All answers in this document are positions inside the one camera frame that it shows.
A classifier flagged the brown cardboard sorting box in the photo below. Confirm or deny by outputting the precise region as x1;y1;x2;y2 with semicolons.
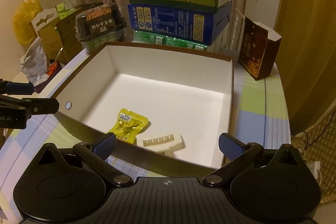
52;42;234;168

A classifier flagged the silver foil bag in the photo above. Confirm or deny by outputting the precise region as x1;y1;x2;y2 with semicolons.
20;37;49;84

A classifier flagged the yellow snack packet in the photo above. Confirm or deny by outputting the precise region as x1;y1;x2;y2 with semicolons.
107;109;149;144

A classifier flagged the plaid tablecloth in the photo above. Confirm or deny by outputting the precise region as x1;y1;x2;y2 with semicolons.
1;51;290;223

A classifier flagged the brown cardboard carton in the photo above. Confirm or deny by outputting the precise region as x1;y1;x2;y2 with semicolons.
56;2;102;64

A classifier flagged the cream plastic hair clip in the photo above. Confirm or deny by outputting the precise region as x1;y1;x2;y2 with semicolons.
140;134;184;156

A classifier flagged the white power strip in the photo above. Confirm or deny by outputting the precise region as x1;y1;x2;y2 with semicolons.
305;161;322;185

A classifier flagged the yellow plastic bag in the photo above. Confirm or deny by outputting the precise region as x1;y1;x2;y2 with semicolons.
12;0;43;47

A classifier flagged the black Honglu food container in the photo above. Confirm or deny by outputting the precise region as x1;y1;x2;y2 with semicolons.
75;3;127;53

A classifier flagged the dark red gift bag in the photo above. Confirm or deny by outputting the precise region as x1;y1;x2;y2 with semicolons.
238;12;282;81

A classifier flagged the green drink pack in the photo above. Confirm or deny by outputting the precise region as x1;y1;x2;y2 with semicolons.
134;30;214;52

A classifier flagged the blue milk carton box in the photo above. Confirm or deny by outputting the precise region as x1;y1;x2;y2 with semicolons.
127;2;232;46

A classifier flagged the tan door curtain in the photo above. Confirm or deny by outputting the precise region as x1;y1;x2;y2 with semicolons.
276;0;335;134

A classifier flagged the white handled cardboard box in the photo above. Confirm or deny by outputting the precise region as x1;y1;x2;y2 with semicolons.
31;7;62;60

